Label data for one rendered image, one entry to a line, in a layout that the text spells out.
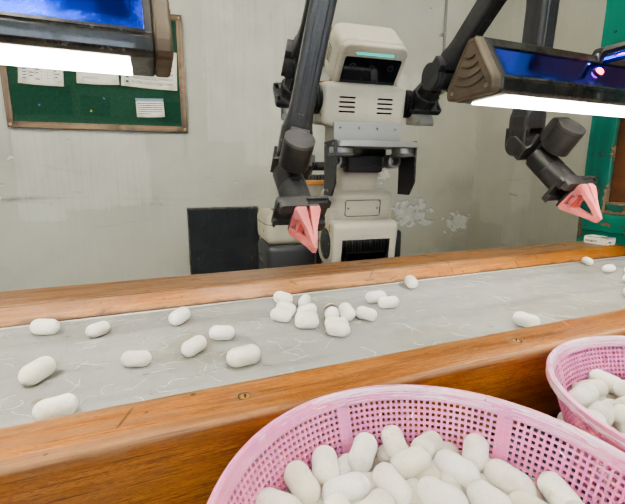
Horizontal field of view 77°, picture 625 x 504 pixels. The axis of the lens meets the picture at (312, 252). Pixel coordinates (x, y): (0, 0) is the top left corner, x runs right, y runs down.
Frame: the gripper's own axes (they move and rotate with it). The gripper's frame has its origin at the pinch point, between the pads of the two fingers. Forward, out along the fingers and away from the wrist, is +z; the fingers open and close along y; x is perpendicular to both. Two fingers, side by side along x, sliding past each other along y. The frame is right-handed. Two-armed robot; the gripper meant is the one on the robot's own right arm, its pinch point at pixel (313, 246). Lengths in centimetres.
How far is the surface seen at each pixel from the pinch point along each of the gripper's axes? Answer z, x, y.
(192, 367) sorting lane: 21.0, -6.4, -21.9
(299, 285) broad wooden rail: 2.9, 7.0, -1.8
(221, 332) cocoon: 15.9, -3.9, -17.9
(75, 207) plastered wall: -151, 134, -69
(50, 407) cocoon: 24.7, -11.4, -33.6
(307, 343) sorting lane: 19.9, -5.6, -8.1
